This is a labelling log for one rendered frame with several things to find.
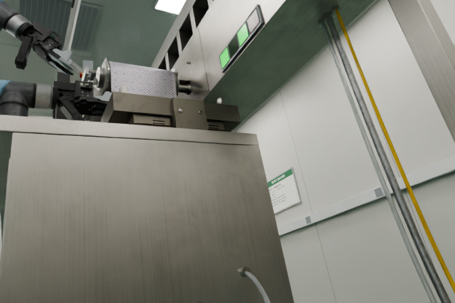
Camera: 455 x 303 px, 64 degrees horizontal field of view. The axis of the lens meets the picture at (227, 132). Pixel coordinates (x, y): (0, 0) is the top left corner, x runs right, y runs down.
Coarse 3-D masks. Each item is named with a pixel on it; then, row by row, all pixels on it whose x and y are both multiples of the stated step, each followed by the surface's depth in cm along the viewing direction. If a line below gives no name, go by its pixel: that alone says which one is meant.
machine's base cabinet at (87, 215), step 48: (48, 144) 78; (96, 144) 83; (144, 144) 89; (192, 144) 96; (48, 192) 74; (96, 192) 78; (144, 192) 84; (192, 192) 90; (240, 192) 96; (48, 240) 70; (96, 240) 74; (144, 240) 79; (192, 240) 84; (240, 240) 90; (0, 288) 63; (48, 288) 67; (96, 288) 70; (144, 288) 74; (192, 288) 79; (240, 288) 84; (288, 288) 90
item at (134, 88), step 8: (112, 80) 123; (120, 80) 124; (112, 88) 122; (128, 88) 125; (136, 88) 126; (144, 88) 128; (152, 88) 130; (160, 88) 131; (168, 88) 133; (160, 96) 130; (168, 96) 131; (176, 96) 133
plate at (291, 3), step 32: (224, 0) 124; (256, 0) 106; (288, 0) 94; (320, 0) 96; (352, 0) 98; (224, 32) 122; (256, 32) 105; (288, 32) 106; (320, 32) 109; (192, 64) 144; (256, 64) 118; (288, 64) 121; (192, 96) 142; (224, 96) 133; (256, 96) 137
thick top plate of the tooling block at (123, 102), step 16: (112, 96) 98; (128, 96) 100; (144, 96) 103; (112, 112) 97; (128, 112) 98; (144, 112) 100; (160, 112) 103; (208, 112) 111; (224, 112) 114; (224, 128) 118
